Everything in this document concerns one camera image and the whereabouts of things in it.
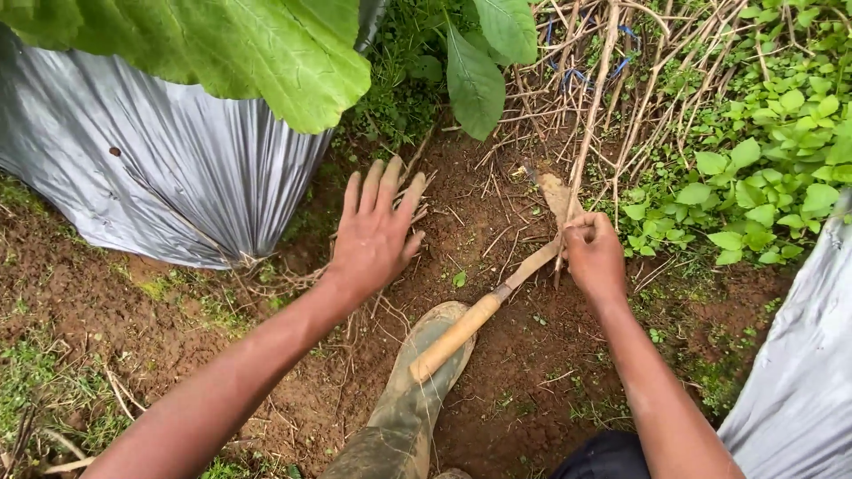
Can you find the person's right hand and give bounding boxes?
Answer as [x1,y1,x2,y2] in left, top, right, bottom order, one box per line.
[561,212,628,307]

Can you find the person's left hand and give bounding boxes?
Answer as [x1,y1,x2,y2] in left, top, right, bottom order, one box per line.
[326,156,428,302]

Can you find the long dry plant stem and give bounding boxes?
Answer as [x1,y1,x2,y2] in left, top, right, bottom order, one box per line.
[552,0,624,291]

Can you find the muddy sickle with wooden handle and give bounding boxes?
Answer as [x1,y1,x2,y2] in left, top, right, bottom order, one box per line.
[408,173,575,385]

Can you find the heap of dry stalks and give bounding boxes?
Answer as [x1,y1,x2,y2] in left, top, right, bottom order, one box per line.
[479,0,756,200]

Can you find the long pointed green leaf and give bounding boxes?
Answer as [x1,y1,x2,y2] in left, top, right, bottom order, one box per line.
[444,19,507,142]

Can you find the patch of green weeds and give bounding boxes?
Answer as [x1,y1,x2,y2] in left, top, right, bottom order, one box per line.
[619,0,852,267]

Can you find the broad smooth green leaf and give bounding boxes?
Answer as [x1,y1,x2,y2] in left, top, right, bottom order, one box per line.
[471,0,539,66]

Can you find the person's dark trousers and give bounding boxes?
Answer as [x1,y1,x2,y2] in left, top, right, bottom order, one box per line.
[549,429,653,479]

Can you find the silver plastic mulch sheet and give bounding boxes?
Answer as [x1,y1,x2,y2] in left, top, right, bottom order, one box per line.
[0,0,390,271]
[717,189,852,479]

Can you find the huge green wrinkled leaf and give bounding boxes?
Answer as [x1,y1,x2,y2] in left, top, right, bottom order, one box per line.
[0,0,372,135]

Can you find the blue string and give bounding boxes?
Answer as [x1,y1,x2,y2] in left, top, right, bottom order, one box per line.
[542,16,641,94]

